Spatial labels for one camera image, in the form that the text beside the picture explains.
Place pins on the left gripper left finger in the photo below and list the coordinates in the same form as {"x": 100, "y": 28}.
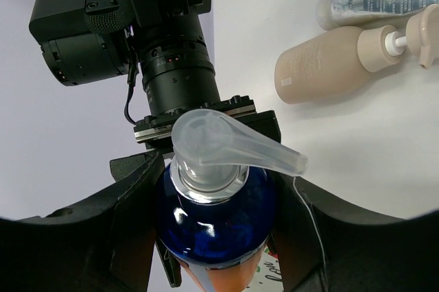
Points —
{"x": 102, "y": 243}

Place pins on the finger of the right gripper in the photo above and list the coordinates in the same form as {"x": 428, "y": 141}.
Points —
{"x": 170, "y": 265}

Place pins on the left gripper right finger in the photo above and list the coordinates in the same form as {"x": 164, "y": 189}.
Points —
{"x": 325, "y": 243}

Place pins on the orange blue spray bottle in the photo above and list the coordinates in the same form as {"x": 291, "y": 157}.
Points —
{"x": 216, "y": 201}

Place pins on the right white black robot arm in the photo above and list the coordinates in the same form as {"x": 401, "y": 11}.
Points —
{"x": 84, "y": 41}

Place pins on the beige pump lotion bottle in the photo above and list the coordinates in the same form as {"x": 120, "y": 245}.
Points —
{"x": 342, "y": 60}

